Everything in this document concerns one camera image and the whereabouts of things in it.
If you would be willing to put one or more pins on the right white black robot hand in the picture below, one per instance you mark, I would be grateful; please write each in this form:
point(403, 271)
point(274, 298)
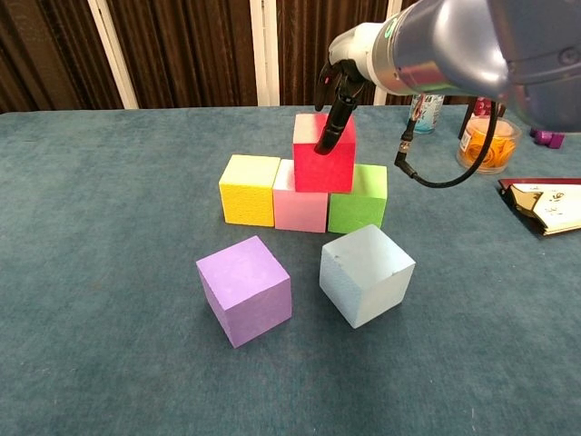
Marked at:
point(351, 45)

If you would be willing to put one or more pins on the red foam cube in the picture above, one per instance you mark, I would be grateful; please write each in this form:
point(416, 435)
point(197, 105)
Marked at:
point(324, 170)

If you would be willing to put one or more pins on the green foam cube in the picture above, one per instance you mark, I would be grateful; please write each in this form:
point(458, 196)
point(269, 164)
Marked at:
point(358, 209)

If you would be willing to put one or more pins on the yellow foam cube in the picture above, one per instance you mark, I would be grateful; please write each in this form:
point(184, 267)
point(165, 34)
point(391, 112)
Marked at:
point(247, 195)

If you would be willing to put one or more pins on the light blue foam cube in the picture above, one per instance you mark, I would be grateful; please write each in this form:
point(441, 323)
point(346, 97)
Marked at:
point(365, 274)

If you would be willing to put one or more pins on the purple foam cube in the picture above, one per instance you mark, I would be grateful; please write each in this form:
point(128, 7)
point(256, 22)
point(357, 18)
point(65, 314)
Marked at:
point(247, 290)

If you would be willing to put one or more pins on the right lavender robot arm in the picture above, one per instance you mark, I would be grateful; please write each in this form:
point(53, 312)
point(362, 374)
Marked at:
point(490, 50)

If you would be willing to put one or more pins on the white green drink can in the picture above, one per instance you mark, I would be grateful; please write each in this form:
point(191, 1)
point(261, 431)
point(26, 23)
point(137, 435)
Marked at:
point(429, 115)

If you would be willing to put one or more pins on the dark juice bottle white cap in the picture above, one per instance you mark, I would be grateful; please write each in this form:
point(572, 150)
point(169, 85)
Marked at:
point(476, 109)

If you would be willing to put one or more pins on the dark brown curtain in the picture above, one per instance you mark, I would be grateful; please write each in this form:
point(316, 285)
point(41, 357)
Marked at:
point(190, 50)

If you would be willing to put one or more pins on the pink foam cube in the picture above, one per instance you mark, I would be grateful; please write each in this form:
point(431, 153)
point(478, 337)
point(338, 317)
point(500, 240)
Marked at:
point(299, 209)

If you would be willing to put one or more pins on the orange lidded cup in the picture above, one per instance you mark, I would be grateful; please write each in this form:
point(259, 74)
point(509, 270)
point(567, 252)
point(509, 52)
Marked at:
point(499, 150)

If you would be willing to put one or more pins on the purple toy brick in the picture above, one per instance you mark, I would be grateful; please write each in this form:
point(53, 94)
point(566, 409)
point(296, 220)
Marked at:
point(549, 138)

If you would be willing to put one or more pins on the red paper folding fan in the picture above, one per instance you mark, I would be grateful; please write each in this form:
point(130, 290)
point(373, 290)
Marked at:
point(549, 209)

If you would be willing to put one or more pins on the teal table cloth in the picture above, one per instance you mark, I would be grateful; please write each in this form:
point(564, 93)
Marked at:
point(113, 272)

